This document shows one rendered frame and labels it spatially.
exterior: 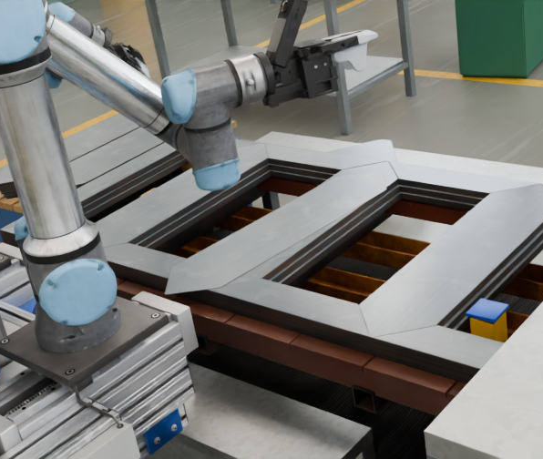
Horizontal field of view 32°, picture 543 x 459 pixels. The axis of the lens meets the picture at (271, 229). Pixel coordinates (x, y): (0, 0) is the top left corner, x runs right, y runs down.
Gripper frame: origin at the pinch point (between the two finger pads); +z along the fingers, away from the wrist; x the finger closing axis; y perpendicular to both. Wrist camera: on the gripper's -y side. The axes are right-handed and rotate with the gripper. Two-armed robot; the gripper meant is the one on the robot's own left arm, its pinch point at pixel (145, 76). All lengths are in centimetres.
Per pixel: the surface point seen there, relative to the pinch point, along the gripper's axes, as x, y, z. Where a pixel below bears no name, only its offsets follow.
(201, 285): -11, 70, -4
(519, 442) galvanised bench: 36, 153, -41
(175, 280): -16, 64, -5
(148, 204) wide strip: -22.7, 21.3, 14.7
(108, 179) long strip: -33.6, -2.9, 20.1
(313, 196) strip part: 14, 45, 29
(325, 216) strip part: 15, 57, 24
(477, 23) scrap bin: 89, -176, 290
